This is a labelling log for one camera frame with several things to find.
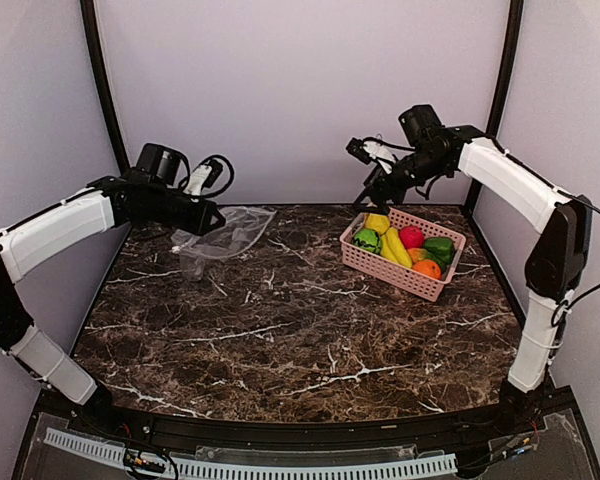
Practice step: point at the red toy apple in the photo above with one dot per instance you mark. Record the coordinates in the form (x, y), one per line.
(411, 237)

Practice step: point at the yellow toy banana bunch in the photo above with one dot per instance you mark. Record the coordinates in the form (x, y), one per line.
(394, 250)

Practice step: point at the right black frame post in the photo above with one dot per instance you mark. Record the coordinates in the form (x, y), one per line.
(505, 71)

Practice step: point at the green toy watermelon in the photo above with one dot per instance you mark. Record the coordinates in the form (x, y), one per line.
(368, 240)

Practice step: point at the orange green toy mango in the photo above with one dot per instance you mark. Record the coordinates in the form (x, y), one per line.
(421, 254)

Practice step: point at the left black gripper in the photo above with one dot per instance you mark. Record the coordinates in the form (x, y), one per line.
(196, 225)

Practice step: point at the black front rail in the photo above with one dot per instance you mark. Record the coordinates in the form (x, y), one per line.
(476, 435)

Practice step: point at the pink plastic basket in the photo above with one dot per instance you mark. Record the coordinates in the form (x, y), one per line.
(392, 273)

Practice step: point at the left black frame post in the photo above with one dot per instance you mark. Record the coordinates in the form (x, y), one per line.
(99, 73)

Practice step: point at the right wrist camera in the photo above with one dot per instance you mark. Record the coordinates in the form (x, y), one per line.
(370, 151)

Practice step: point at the yellow toy pear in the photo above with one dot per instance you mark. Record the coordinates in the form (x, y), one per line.
(378, 223)

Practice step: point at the green toy pepper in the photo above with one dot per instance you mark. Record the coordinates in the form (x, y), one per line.
(442, 248)

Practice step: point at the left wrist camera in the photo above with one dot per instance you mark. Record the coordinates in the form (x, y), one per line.
(205, 175)

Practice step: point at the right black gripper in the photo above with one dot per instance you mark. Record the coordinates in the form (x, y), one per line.
(382, 180)

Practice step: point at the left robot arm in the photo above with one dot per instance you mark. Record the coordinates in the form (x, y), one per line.
(162, 188)

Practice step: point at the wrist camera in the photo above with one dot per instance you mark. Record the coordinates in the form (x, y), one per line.
(370, 151)
(205, 175)

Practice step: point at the black frame post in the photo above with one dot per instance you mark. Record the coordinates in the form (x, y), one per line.
(99, 73)
(505, 71)

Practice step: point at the orange toy orange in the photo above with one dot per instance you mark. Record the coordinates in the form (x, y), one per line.
(429, 268)

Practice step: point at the clear zip top bag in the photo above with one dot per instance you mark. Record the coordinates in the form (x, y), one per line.
(244, 227)

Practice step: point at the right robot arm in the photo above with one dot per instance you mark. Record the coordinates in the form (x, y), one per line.
(562, 220)

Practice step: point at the white slotted cable duct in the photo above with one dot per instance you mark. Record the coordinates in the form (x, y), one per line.
(234, 464)

